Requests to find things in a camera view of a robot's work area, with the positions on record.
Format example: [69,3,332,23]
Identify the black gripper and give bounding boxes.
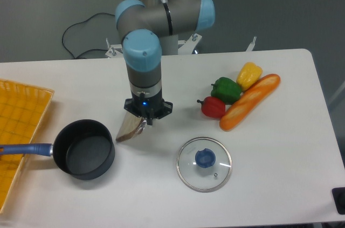
[124,92,173,126]

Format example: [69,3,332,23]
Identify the toast slice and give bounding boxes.
[116,112,147,142]

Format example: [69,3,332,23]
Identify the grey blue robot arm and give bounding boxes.
[115,0,215,125]

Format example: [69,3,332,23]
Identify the red toy bell pepper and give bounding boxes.
[197,96,226,119]

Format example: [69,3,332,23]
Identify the glass lid with blue knob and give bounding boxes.
[176,137,232,193]

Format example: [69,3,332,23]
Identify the green toy bell pepper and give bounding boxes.
[210,77,242,105]

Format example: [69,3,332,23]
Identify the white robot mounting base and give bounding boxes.
[105,32,257,58]

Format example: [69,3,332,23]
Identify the toy baguette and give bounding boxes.
[219,74,281,132]

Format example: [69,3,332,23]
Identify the yellow toy bell pepper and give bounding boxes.
[236,62,263,91]

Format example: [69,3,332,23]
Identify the orange woven basket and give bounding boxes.
[1,79,54,212]

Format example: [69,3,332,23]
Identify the black object at table corner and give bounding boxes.
[332,187,345,215]

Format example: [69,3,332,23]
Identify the dark saucepan with blue handle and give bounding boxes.
[1,119,115,181]

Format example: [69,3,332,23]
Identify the black cable on floor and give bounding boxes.
[61,12,119,59]

